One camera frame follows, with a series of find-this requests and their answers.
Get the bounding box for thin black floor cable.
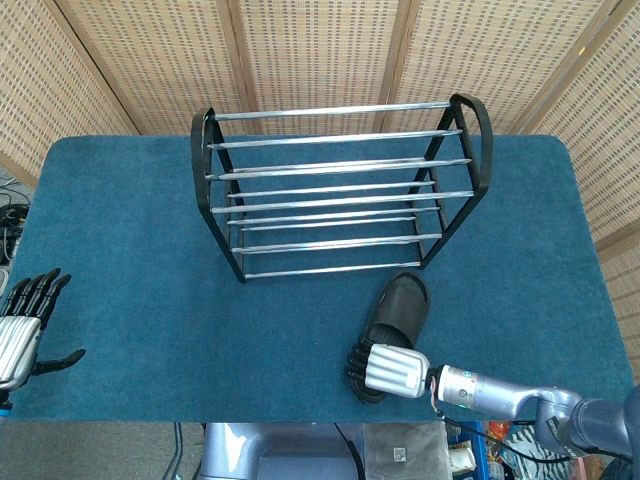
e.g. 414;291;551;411
168;422;184;480

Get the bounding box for grey robot torso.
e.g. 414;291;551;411
199;422;366;480

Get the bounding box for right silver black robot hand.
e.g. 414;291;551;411
343;335;432;401

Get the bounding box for black metal shoe rack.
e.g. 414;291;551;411
190;92;495;284

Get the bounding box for grey box with QR label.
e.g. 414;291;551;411
362;423;451;480

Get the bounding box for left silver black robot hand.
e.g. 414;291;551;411
0;267;87;391

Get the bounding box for blue carpet mat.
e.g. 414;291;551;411
8;133;636;426

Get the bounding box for tangled cable bundle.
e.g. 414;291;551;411
0;169;30;266

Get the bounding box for black cable on torso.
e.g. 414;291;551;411
333;423;364;480

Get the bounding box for woven bamboo folding screen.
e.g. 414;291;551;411
0;0;640;381

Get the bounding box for zebra print fabric item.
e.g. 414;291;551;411
499;429;574;480

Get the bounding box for black rubber slipper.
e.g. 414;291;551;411
349;270;432;405

